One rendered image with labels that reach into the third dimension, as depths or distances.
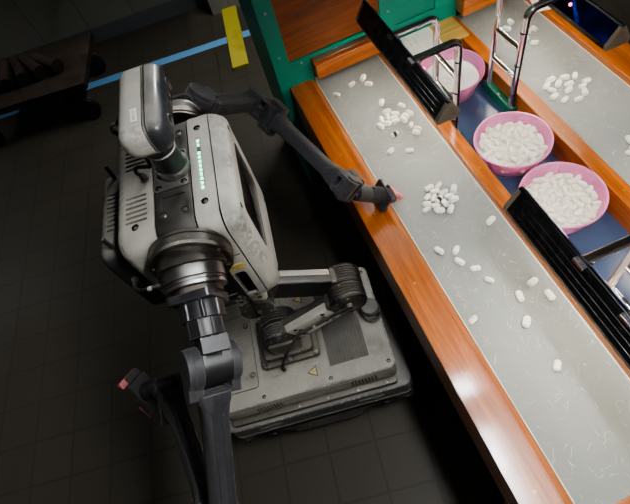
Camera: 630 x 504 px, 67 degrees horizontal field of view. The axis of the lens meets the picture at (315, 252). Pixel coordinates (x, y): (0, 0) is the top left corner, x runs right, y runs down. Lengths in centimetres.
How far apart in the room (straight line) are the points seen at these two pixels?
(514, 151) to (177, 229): 129
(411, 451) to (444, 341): 80
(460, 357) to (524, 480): 33
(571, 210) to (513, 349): 53
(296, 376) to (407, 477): 66
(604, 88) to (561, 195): 52
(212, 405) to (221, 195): 40
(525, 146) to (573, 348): 75
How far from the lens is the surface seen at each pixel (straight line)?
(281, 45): 208
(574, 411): 147
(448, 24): 235
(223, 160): 100
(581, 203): 176
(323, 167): 155
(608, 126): 200
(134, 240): 97
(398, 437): 216
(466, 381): 141
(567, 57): 224
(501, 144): 190
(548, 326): 153
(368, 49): 218
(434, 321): 147
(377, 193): 160
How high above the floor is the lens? 213
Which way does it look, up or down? 57 degrees down
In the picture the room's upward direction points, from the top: 22 degrees counter-clockwise
